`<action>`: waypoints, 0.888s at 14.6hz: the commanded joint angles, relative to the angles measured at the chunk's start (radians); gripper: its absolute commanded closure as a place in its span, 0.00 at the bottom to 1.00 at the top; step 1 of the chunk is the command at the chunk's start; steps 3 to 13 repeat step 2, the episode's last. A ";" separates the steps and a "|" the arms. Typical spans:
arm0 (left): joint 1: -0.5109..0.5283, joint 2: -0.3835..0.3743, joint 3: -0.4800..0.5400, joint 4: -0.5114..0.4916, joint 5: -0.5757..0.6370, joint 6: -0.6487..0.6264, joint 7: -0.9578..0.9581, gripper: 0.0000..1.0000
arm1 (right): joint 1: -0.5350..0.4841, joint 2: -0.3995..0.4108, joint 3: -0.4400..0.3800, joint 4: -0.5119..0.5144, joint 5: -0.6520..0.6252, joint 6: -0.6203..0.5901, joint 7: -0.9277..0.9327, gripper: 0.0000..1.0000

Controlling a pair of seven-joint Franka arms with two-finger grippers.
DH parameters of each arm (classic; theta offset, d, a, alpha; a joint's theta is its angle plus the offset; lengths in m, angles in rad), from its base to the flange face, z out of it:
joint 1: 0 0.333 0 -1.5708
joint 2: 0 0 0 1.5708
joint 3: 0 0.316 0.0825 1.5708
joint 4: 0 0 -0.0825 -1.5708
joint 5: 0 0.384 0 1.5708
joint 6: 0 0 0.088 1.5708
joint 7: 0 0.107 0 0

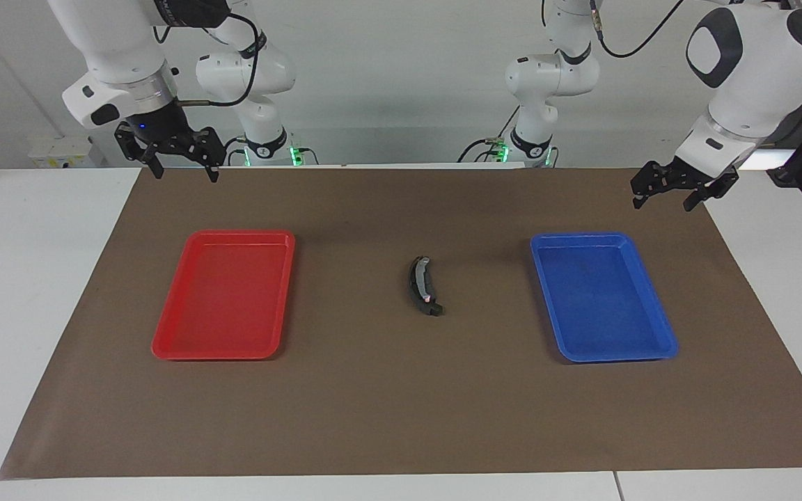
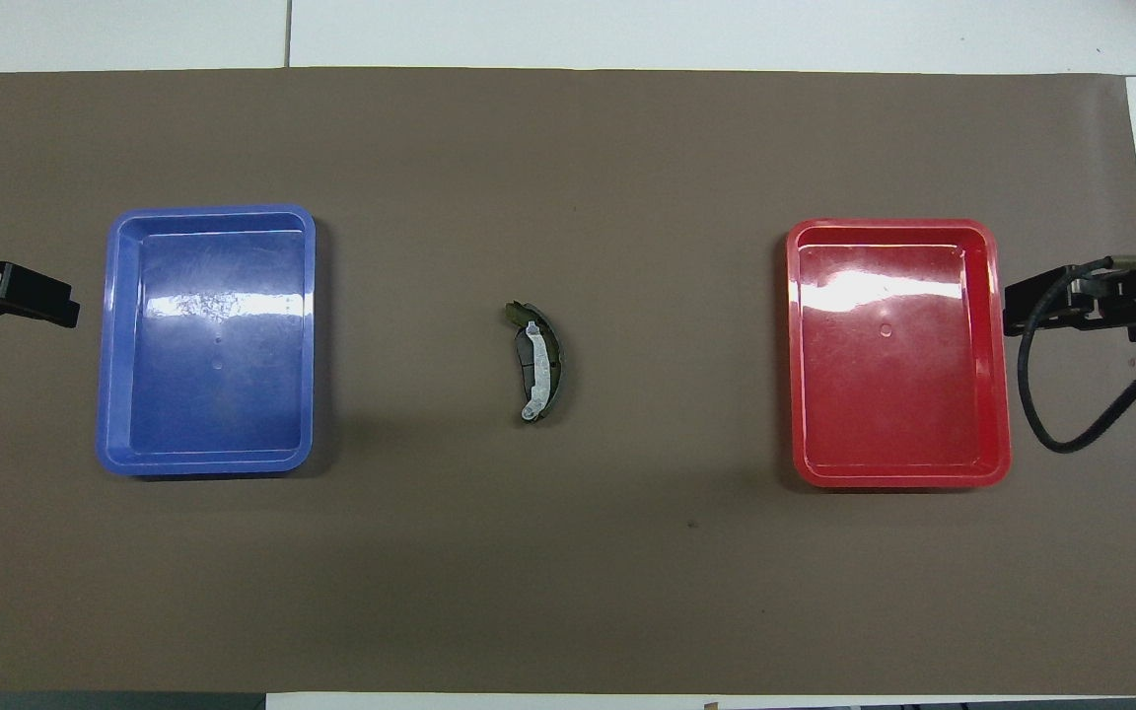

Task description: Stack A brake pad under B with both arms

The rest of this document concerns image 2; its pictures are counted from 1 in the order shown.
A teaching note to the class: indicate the brown table mat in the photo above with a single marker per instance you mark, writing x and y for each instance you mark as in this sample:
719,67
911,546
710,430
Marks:
568,197

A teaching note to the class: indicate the blue plastic tray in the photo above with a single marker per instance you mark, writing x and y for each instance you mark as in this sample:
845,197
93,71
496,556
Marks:
233,424

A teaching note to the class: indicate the curved brake shoe metal web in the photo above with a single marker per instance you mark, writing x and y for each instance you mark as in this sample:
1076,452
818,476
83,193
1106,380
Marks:
535,375

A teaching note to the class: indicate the red plastic tray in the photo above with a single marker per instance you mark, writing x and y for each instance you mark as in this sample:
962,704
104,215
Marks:
923,414

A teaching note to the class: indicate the grey brake pad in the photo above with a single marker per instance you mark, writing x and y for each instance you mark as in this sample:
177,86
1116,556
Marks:
521,365

